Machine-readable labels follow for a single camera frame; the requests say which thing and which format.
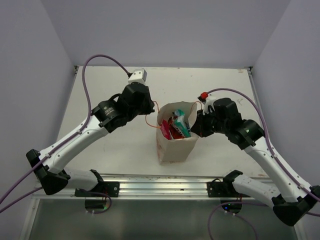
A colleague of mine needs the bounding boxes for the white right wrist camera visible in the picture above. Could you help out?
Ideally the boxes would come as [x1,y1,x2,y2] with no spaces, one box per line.
[198,92,217,115]

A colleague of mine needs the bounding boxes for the red Doritos bag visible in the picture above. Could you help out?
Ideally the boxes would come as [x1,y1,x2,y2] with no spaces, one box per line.
[168,117,185,140]

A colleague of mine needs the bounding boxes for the beige paper bag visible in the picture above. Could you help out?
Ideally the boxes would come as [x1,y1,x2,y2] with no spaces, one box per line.
[146,101,199,165]

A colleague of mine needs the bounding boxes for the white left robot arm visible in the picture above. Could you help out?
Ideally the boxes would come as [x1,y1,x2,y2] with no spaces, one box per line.
[26,82,155,197]

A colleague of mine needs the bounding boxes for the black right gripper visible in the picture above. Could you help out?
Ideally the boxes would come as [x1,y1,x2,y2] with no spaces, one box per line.
[191,107,229,137]

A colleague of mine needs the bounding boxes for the teal snack bag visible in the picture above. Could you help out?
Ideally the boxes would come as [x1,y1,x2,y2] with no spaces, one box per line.
[172,109,191,138]

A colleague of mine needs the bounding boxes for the pink chip bag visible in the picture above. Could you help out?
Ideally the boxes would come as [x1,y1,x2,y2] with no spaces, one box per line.
[160,119,172,140]

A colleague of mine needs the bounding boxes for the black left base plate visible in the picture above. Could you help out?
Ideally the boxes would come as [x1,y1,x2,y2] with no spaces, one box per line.
[74,181,120,198]

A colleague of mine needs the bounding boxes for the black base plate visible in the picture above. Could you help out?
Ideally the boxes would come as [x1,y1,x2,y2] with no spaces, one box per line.
[74,181,120,198]
[206,178,240,198]

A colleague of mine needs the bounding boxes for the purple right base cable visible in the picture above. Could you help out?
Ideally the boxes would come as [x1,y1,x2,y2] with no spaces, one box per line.
[207,199,271,240]

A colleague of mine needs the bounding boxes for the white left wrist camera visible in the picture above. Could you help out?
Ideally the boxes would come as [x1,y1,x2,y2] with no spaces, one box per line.
[128,68,147,85]

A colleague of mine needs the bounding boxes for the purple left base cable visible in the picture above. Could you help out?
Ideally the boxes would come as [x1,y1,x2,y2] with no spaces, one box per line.
[84,192,114,215]

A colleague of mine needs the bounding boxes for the aluminium mounting rail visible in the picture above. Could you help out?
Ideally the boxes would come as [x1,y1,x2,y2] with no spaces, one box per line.
[32,174,276,201]

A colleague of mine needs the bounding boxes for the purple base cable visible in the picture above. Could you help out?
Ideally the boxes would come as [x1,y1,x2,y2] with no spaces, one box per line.
[84,192,114,215]
[207,199,271,240]

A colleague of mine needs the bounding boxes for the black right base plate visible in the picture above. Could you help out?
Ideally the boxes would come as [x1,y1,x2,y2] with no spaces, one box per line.
[206,178,240,198]

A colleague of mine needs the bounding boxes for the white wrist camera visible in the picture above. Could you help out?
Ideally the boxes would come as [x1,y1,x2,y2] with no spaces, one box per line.
[198,92,217,115]
[128,68,147,85]

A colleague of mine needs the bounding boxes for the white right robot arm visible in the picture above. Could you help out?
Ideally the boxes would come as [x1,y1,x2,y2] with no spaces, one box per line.
[191,96,320,227]

